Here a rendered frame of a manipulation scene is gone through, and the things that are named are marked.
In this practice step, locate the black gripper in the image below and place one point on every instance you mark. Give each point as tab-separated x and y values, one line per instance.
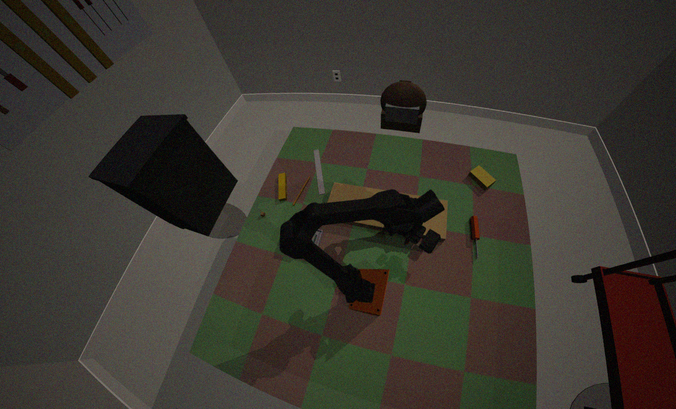
429	241

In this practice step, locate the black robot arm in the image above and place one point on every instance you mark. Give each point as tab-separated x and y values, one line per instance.
397	211

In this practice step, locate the grey flat bar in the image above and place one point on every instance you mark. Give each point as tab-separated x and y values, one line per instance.
319	172

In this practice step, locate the orange-handled awl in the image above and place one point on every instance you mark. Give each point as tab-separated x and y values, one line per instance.
475	230

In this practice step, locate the yellow box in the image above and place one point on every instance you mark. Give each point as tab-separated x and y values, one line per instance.
481	177

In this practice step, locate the yellow rectangular bar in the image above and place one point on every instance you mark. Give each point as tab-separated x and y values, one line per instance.
282	186

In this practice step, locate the tan wooden floor panel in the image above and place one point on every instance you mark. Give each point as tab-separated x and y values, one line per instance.
346	192

